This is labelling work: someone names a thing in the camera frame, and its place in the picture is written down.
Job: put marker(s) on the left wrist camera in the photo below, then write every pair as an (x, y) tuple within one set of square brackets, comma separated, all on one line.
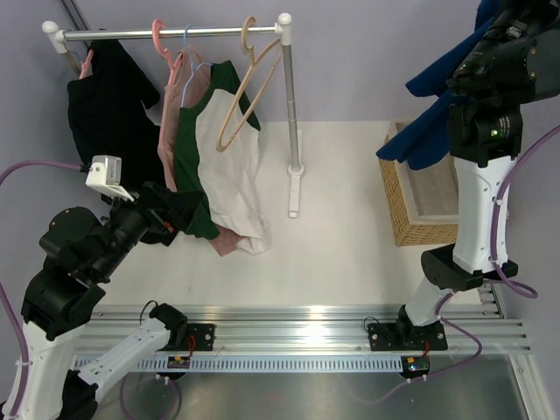
[(104, 176)]

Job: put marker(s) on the black t shirt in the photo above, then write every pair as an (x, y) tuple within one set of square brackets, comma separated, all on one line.
[(107, 114)]

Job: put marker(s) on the pink shirt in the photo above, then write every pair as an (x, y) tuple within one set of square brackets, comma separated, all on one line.
[(173, 100)]

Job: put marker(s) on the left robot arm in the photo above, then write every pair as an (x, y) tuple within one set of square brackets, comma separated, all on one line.
[(82, 253)]

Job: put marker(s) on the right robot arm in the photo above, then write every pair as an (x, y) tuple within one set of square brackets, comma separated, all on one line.
[(510, 60)]

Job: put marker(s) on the slotted cable duct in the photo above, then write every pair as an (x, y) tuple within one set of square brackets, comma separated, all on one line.
[(270, 364)]

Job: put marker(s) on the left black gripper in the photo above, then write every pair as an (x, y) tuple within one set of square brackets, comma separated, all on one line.
[(164, 218)]

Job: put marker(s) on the aluminium mounting rail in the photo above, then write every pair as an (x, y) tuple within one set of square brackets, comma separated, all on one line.
[(259, 328)]

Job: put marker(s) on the green and white shirt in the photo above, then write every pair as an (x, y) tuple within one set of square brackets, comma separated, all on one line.
[(216, 152)]

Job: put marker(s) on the pink hanger under black shirt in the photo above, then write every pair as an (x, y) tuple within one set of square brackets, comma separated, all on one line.
[(86, 64)]

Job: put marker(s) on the blue t shirt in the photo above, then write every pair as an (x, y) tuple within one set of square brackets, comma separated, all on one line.
[(425, 141)]

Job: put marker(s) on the light blue wire hanger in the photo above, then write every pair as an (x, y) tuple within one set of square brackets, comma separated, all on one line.
[(194, 67)]

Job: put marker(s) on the wicker basket with liner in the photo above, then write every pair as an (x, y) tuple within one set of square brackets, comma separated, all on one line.
[(424, 204)]

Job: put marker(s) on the metal clothes rack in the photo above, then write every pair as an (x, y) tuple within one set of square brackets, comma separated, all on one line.
[(282, 28)]

